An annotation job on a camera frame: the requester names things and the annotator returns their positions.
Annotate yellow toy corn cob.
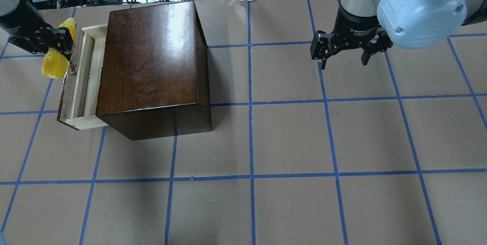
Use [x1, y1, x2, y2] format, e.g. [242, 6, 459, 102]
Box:
[41, 17, 76, 79]

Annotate dark brown wooden cabinet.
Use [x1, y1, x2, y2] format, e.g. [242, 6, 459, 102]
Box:
[95, 1, 212, 140]

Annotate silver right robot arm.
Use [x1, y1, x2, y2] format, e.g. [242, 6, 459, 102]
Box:
[310, 0, 486, 69]

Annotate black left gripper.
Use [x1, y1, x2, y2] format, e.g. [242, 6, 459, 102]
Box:
[0, 3, 74, 61]

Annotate light wood drawer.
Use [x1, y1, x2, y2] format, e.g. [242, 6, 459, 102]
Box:
[56, 24, 108, 130]

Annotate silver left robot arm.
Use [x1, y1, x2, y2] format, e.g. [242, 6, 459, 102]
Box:
[0, 0, 75, 61]

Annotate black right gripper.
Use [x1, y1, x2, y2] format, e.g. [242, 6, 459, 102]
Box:
[310, 0, 393, 70]

